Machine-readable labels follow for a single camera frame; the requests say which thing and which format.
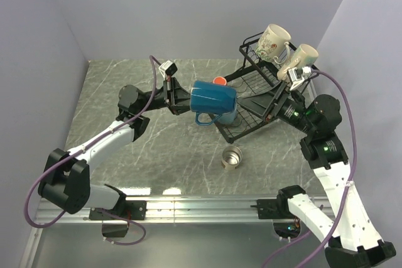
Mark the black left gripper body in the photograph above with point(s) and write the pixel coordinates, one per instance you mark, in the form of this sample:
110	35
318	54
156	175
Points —
168	96

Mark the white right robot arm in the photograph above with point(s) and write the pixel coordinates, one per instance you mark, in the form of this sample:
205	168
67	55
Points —
350	240

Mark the green inside floral mug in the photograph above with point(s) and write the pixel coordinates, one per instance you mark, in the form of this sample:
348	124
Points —
274	44

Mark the beige floral mug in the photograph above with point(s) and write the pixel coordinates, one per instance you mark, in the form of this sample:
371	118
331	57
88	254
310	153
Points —
304	55

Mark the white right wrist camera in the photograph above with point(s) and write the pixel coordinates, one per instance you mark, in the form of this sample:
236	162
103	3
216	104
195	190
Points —
298	76

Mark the black wire dish rack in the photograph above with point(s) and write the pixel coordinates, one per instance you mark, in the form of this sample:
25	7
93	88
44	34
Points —
258	76

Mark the aluminium mounting rail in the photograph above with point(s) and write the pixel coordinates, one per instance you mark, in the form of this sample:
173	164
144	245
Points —
182	209

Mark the dark blue handled mug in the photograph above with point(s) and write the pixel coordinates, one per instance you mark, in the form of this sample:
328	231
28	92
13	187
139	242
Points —
209	98

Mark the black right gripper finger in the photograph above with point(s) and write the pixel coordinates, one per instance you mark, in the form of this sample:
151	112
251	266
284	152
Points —
259	110
263	98

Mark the stainless steel cup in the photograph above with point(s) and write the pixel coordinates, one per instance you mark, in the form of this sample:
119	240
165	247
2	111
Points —
231	158

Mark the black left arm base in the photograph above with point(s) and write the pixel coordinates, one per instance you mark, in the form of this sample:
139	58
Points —
131	210

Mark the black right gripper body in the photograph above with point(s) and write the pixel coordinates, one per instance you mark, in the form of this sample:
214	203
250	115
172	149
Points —
294	113

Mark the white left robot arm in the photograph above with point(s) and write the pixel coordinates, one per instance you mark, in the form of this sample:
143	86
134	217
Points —
67	181

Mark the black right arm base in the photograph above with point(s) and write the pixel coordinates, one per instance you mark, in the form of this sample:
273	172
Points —
267	209

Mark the light blue mug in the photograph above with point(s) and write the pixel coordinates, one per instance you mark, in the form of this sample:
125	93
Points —
227	118

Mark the orange mug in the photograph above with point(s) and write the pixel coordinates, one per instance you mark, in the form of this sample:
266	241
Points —
220	81

